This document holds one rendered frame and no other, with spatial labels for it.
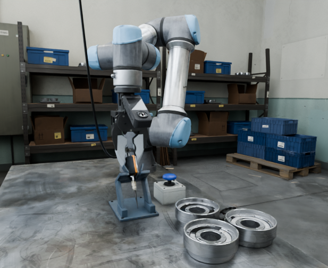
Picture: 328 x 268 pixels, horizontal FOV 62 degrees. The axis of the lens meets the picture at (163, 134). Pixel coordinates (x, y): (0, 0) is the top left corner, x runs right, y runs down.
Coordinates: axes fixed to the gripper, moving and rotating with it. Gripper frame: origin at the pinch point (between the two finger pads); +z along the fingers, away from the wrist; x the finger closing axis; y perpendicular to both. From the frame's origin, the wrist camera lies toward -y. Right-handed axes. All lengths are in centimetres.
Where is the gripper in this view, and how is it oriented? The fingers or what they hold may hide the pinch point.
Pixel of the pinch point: (129, 163)
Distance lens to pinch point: 73.6
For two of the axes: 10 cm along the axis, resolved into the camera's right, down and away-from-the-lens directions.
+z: -0.1, 9.9, 1.3
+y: -4.0, -1.3, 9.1
